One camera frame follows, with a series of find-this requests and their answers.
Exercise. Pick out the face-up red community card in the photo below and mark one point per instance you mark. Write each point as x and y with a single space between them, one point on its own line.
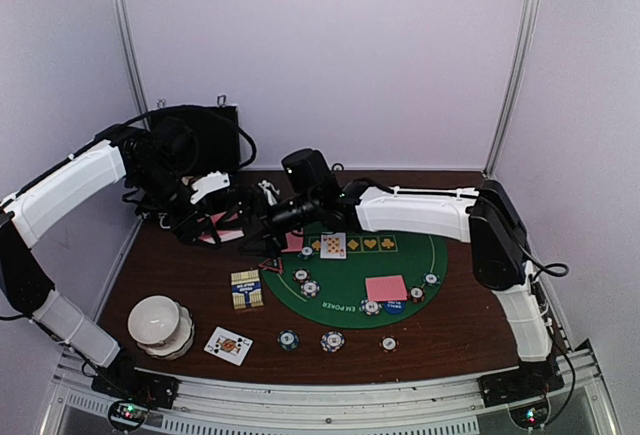
333 246

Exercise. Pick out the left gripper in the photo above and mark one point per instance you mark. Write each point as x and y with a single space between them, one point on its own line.
187 232

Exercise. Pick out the black poker case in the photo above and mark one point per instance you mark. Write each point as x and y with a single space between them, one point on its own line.
214 144

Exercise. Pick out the round green poker mat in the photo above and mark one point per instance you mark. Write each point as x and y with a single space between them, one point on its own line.
343 281

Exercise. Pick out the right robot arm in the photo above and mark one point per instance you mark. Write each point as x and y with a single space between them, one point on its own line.
482 217

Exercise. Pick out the red card being dealt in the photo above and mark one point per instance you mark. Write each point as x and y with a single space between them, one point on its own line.
294 243

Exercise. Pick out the triangular all-in button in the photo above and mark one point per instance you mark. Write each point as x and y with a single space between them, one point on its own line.
273 265

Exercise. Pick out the blue white chips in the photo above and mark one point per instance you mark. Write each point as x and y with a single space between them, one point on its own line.
370 307
310 288

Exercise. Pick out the green chips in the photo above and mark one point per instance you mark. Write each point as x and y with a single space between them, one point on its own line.
306 253
431 280

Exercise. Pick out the red cards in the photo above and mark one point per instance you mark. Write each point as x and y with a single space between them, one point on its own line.
386 288

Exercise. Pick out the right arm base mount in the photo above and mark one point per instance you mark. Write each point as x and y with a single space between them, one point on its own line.
517 385

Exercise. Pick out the white ceramic bowl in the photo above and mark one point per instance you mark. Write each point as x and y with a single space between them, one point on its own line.
153 320

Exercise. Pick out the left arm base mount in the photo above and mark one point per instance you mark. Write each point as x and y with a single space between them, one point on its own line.
150 390

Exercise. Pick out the blue white poker chip stack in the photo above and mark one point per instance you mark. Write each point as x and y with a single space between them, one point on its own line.
332 341

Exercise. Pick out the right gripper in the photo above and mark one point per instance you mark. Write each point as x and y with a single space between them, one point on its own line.
275 240

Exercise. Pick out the green poker chip stack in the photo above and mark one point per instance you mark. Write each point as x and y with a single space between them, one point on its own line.
288 340

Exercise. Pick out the blue small blind button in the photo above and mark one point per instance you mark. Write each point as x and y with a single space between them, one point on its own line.
394 307

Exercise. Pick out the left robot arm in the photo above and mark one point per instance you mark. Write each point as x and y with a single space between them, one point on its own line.
154 161

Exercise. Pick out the face-up jack card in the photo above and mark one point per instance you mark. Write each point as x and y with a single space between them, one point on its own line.
228 346

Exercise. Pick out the white scalloped plate stack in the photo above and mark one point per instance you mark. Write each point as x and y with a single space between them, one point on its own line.
179 344

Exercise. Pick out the orange black poker chip stack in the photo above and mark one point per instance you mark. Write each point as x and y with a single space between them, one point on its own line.
389 344

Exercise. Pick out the orange chips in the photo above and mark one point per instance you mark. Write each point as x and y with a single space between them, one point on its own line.
301 276
416 294

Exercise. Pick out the blue gold card box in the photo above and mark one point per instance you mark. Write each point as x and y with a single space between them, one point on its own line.
246 289

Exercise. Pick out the red backed card deck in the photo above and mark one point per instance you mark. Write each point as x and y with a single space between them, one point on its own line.
224 235

